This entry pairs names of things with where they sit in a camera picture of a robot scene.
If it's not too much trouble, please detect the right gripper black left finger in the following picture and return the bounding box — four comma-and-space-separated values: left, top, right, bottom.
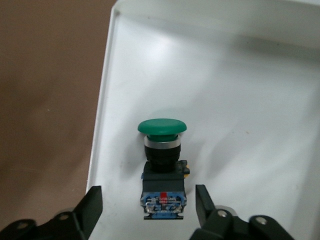
0, 185, 103, 240

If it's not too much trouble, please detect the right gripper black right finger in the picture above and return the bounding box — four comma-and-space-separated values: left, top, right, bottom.
189, 184, 296, 240

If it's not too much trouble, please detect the green mushroom pushbutton switch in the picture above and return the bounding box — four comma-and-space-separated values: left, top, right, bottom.
137, 118, 191, 221

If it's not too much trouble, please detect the white cabinet drawer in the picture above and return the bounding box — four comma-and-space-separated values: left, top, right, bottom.
84, 0, 320, 240

